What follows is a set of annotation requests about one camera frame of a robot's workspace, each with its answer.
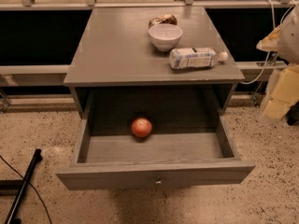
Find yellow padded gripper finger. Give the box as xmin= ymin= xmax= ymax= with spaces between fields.
xmin=262 ymin=66 xmax=299 ymax=119
xmin=256 ymin=25 xmax=281 ymax=52

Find red apple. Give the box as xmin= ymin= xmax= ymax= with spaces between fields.
xmin=131 ymin=118 xmax=152 ymax=138

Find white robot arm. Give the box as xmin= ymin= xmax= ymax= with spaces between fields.
xmin=256 ymin=6 xmax=299 ymax=119

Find grey cabinet with counter top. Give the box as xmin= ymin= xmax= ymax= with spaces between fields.
xmin=64 ymin=7 xmax=244 ymax=112

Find open grey top drawer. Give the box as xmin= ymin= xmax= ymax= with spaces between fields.
xmin=57 ymin=87 xmax=255 ymax=189

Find clear plastic water bottle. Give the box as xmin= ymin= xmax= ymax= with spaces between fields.
xmin=169 ymin=48 xmax=228 ymax=69

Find brown crinkled snack bag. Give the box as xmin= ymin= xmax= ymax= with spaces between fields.
xmin=149 ymin=14 xmax=178 ymax=28

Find white ceramic bowl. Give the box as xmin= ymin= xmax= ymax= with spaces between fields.
xmin=149 ymin=23 xmax=183 ymax=51

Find black metal floor stand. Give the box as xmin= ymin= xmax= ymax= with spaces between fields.
xmin=0 ymin=149 xmax=42 ymax=224

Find white hanging cable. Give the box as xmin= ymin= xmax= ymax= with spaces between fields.
xmin=239 ymin=0 xmax=297 ymax=86

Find grey metal railing frame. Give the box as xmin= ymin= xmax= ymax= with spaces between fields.
xmin=1 ymin=0 xmax=297 ymax=102

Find thin black floor cable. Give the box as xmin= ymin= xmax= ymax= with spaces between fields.
xmin=0 ymin=155 xmax=53 ymax=224

